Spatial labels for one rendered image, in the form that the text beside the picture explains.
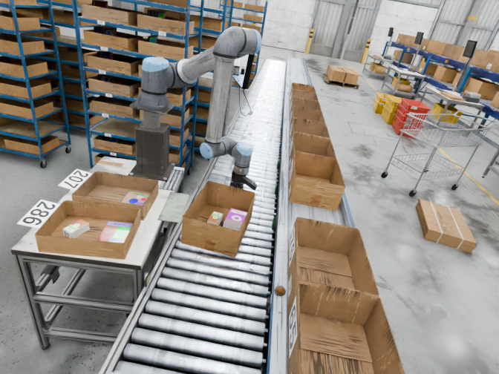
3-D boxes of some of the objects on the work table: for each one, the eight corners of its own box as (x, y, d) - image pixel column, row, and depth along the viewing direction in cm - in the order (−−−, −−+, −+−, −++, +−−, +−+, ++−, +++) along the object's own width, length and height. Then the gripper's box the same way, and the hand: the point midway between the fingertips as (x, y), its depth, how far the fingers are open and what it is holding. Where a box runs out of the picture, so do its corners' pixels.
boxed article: (89, 230, 159) (88, 222, 156) (71, 240, 151) (70, 233, 148) (82, 225, 160) (81, 218, 158) (64, 236, 152) (62, 228, 150)
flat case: (94, 247, 149) (93, 245, 148) (108, 222, 165) (108, 220, 165) (123, 250, 150) (123, 247, 150) (134, 225, 167) (134, 223, 166)
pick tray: (96, 184, 195) (95, 170, 190) (159, 194, 197) (159, 179, 192) (73, 210, 171) (70, 194, 166) (143, 220, 172) (143, 205, 167)
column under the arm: (128, 176, 209) (125, 129, 193) (140, 159, 232) (139, 116, 215) (167, 182, 211) (168, 135, 194) (175, 164, 233) (177, 122, 217)
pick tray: (67, 215, 166) (64, 199, 161) (141, 222, 170) (140, 207, 165) (37, 251, 142) (33, 234, 137) (125, 260, 146) (124, 243, 141)
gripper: (233, 167, 188) (229, 197, 199) (231, 174, 180) (226, 204, 191) (247, 169, 188) (242, 199, 199) (246, 176, 180) (240, 207, 191)
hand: (239, 200), depth 194 cm, fingers closed
